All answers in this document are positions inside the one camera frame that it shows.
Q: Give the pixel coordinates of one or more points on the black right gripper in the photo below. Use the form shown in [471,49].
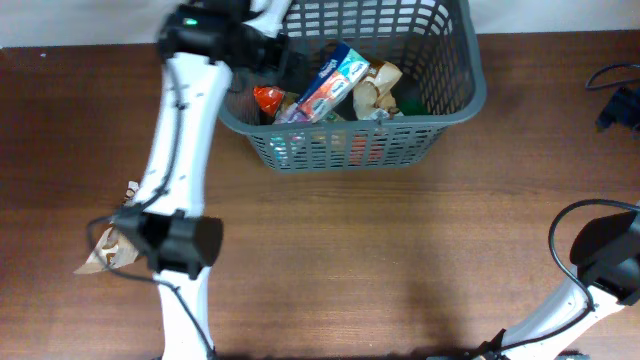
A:
[623,109]

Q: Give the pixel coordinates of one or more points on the grey plastic lattice basket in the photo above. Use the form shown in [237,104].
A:
[433,43]

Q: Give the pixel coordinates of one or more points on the green lidded small jar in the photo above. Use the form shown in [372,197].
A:
[413,107]

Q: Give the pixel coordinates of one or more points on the white brown snack bag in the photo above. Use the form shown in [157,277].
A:
[372,97]

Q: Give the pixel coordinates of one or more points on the colourful Kleenex tissue multipack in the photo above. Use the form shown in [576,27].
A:
[336,78]

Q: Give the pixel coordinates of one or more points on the orange spaghetti pasta packet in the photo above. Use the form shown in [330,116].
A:
[272,100]

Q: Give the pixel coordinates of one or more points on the beige brown snack pouch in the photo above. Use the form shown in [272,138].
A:
[112,251]

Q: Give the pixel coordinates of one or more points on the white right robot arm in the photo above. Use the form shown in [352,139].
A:
[602,280]

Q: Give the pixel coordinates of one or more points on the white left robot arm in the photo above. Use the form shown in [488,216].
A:
[201,44]

